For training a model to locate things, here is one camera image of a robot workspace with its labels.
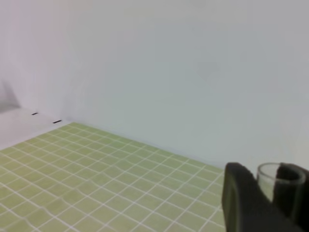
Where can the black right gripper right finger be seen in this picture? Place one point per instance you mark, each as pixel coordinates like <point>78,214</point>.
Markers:
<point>298,213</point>

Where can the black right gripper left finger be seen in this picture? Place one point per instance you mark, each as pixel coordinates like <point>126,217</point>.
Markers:
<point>246,208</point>

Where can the clear glass tube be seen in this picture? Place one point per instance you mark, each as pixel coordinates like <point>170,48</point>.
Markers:
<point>270,181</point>

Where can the green grid tablecloth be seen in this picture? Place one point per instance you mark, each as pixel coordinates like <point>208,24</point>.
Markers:
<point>81,179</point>

